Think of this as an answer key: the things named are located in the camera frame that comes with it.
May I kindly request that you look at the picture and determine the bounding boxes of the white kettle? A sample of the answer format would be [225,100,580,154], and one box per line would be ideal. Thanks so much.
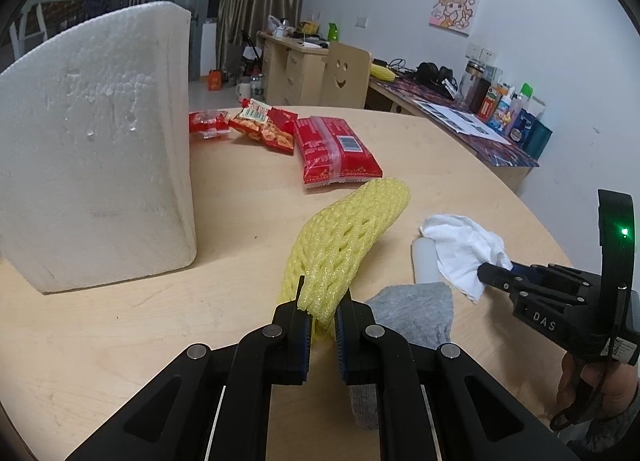
[267,15,294,38]

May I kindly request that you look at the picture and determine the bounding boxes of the person's right forearm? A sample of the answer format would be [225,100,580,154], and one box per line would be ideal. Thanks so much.
[570,388,640,461]

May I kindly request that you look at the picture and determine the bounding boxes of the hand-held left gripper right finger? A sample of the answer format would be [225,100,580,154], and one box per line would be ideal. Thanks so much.
[335,300,578,461]

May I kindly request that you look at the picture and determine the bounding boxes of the dark glass tumbler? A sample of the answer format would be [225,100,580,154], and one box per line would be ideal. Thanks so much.
[461,60,494,115]

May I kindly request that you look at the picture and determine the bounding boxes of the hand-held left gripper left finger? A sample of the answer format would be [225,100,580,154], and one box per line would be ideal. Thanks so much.
[65,275,311,461]

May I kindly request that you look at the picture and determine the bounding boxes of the small red clear packet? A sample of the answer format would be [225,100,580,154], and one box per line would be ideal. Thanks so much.
[189,110,231,140]

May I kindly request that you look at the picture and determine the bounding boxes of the black folding chair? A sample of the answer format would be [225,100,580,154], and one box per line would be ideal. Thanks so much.
[227,30,264,78]

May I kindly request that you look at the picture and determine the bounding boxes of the grey sock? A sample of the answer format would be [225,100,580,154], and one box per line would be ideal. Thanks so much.
[347,282,455,432]

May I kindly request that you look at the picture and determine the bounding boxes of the white bottle green cap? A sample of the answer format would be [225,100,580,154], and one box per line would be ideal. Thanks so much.
[509,84,535,138]

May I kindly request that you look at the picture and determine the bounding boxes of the white foam box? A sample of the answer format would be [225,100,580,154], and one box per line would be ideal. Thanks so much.
[0,1,197,295]

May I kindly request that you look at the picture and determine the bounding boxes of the orange carton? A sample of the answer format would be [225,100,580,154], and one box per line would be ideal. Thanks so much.
[476,86,503,123]

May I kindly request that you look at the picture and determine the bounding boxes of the peanut snack packet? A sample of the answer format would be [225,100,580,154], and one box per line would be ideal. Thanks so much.
[229,98,299,156]

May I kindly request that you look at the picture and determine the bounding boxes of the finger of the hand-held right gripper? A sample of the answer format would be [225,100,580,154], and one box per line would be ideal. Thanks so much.
[476,262,532,300]
[512,264,599,288]

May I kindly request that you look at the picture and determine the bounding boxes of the metal bunk bed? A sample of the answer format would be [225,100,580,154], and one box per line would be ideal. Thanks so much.
[10,0,122,60]

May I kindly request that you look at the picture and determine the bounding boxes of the white wall socket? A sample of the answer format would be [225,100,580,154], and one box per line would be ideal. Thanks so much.
[465,44,499,68]

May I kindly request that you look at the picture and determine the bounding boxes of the black headphones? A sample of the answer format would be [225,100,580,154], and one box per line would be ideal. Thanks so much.
[416,61,459,93]

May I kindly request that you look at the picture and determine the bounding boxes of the wooden smiley chair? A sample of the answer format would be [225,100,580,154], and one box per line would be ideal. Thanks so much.
[320,41,374,110]

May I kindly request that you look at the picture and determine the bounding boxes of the large red snack packet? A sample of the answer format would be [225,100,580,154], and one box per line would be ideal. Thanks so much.
[292,116,384,190]

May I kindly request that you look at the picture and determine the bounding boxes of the person's right hand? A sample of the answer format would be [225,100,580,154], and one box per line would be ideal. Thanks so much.
[556,353,640,414]

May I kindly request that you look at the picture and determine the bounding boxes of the long wooden desk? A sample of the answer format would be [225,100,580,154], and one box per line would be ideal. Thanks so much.
[256,31,541,194]

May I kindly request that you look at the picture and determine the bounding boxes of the printed paper sheet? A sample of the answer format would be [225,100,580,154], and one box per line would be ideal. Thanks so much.
[414,98,514,146]

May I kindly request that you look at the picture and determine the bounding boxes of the small yellow foam net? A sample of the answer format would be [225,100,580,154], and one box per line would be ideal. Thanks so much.
[370,62,401,83]

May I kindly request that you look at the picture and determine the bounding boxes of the white cloth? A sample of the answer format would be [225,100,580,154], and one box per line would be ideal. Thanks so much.
[420,214,514,303]

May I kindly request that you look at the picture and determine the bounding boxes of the cartoon wall poster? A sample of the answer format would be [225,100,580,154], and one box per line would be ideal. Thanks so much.
[428,0,482,37]

